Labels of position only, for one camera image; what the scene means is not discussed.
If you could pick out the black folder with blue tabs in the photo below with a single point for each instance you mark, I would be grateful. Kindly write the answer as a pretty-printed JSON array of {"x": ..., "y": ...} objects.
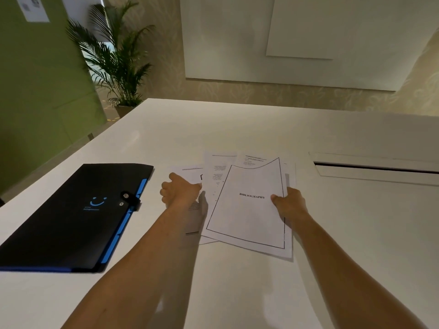
[{"x": 68, "y": 215}]

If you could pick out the large white wall panel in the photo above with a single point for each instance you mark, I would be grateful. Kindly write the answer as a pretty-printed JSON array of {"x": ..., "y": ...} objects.
[{"x": 223, "y": 41}]

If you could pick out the person's right thumb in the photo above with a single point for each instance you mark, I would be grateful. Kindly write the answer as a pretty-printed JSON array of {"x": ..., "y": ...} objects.
[{"x": 278, "y": 199}]

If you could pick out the person's right forearm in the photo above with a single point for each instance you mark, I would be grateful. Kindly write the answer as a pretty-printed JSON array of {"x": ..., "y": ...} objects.
[{"x": 343, "y": 270}]

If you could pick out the white paper notice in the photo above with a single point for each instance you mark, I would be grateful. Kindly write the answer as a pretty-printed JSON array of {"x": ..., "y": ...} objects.
[{"x": 32, "y": 8}]

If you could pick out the person's left forearm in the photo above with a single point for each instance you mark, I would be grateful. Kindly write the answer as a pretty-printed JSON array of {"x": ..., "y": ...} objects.
[{"x": 151, "y": 263}]

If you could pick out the person's left thumb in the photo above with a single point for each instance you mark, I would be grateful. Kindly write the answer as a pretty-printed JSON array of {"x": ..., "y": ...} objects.
[{"x": 187, "y": 180}]

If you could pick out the white sheet with header text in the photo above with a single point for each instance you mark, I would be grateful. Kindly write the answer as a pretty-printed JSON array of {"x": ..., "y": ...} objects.
[{"x": 253, "y": 160}]

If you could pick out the white sheet with text block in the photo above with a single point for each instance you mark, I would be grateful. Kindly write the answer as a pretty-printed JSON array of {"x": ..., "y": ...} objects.
[{"x": 193, "y": 215}]

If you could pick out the green partition panel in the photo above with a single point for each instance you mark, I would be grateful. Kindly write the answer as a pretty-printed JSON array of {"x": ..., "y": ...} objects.
[{"x": 41, "y": 99}]

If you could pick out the green palm plant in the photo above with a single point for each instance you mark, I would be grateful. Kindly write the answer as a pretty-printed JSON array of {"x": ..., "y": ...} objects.
[{"x": 116, "y": 65}]

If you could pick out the beige plant pot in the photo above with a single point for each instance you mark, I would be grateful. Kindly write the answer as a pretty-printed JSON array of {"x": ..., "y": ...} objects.
[{"x": 124, "y": 110}]

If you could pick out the white printed text sheet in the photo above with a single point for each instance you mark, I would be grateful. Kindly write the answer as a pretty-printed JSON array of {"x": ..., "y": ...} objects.
[{"x": 216, "y": 178}]

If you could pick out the white sheet with black border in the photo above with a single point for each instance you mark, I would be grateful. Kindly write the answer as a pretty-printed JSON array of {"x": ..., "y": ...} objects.
[{"x": 247, "y": 215}]

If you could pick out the person's right hand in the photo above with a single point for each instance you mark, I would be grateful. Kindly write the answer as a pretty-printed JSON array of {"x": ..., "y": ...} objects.
[{"x": 293, "y": 205}]

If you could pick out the person's left hand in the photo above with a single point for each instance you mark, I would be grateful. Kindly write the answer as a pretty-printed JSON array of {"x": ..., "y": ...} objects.
[{"x": 178, "y": 193}]

